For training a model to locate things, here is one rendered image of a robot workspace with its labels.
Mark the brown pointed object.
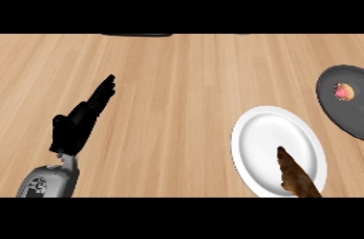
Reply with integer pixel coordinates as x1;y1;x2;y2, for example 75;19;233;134
276;146;324;199

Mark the dark flat object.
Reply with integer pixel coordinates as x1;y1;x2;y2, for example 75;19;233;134
100;33;176;38

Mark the dark grey pan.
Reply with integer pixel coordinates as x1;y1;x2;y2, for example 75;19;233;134
314;65;364;141

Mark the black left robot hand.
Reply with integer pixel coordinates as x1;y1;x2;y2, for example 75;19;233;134
49;73;118;157

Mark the white plate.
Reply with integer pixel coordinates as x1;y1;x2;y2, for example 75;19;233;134
230;105;329;199

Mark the pink cupcake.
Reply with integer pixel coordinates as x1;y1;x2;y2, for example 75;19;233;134
332;82;357;102

